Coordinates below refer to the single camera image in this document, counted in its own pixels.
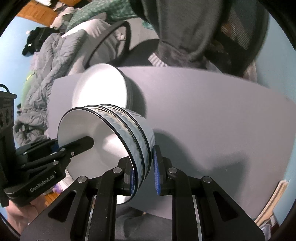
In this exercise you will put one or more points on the beige wooden board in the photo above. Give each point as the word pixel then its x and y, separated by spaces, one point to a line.
pixel 267 212

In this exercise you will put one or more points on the white plate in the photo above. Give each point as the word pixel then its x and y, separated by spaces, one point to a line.
pixel 129 90
pixel 101 84

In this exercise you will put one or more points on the white bed sheet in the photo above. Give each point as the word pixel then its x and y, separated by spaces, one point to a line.
pixel 105 43

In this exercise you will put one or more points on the left hand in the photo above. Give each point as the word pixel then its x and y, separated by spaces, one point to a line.
pixel 20 217

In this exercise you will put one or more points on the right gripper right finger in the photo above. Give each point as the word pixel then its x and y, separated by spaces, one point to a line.
pixel 201 209

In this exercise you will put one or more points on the white ribbed bowl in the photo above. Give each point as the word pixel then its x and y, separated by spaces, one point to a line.
pixel 142 131
pixel 124 131
pixel 108 147

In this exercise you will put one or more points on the orange wooden dresser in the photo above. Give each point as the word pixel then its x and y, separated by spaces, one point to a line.
pixel 45 12

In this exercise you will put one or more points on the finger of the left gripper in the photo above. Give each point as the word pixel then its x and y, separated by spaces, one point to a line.
pixel 39 148
pixel 67 151

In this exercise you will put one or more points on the grey green quilted blanket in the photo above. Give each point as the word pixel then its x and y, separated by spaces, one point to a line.
pixel 54 60

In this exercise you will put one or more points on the black clothes pile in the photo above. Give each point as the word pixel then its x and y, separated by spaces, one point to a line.
pixel 36 38

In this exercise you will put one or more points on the dark grey fleece garment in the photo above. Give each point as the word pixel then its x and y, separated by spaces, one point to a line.
pixel 185 29

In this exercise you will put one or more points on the black office chair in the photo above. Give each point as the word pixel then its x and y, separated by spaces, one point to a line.
pixel 228 34

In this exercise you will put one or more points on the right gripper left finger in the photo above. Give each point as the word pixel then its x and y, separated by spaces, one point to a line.
pixel 85 211

